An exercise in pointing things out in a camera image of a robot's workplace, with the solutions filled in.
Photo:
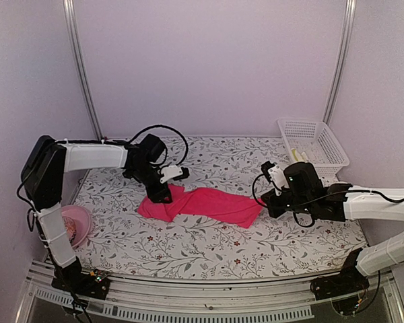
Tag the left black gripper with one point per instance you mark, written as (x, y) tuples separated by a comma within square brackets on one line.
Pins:
[(157, 195)]

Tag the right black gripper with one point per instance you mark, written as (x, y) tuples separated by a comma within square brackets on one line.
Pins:
[(270, 198)]

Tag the green white patterned towel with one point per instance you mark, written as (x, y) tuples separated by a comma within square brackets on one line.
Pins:
[(299, 156)]

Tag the pink red towel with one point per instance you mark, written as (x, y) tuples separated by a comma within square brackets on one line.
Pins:
[(215, 204)]

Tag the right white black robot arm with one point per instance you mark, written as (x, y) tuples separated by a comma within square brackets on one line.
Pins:
[(298, 189)]

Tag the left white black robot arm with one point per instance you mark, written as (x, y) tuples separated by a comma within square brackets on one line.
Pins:
[(43, 175)]

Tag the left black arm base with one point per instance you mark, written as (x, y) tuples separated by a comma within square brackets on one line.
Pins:
[(73, 279)]

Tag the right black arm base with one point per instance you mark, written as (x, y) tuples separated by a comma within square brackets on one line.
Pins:
[(348, 280)]

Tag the white plastic mesh basket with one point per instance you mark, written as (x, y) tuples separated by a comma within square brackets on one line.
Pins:
[(318, 141)]

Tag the pink plastic bowl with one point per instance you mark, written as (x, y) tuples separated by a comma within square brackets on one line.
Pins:
[(83, 220)]

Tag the floral patterned table mat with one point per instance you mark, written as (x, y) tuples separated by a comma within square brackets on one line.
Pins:
[(197, 247)]

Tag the brown patterned cupcake liner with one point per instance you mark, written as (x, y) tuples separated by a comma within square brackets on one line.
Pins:
[(70, 226)]

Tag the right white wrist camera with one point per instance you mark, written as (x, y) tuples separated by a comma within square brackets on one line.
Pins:
[(274, 174)]

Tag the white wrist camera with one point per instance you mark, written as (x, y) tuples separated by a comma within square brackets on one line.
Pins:
[(173, 173), (274, 174)]

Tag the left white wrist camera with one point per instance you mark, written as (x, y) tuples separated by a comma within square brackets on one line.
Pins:
[(173, 173)]

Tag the aluminium front rail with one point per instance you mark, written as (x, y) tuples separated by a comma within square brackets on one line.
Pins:
[(144, 299)]

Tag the left aluminium frame post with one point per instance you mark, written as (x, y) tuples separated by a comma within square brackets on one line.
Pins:
[(70, 18)]

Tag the aluminium frame post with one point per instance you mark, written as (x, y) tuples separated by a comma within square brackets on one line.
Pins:
[(345, 39), (70, 18)]

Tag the right aluminium frame post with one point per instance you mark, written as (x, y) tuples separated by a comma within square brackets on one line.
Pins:
[(345, 39)]

